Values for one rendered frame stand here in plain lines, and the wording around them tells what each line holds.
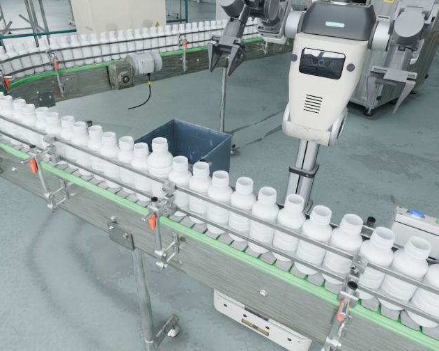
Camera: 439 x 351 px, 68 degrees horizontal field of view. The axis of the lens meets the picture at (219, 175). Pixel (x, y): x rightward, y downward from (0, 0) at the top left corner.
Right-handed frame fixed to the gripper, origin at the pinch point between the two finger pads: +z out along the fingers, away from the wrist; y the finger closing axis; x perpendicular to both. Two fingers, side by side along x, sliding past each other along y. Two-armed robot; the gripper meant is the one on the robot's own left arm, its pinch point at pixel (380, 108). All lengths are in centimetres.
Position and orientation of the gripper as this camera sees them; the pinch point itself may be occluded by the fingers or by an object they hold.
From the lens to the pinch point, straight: 92.6
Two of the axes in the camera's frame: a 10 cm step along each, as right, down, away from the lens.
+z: -2.7, 9.5, 1.5
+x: 3.8, -0.4, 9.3
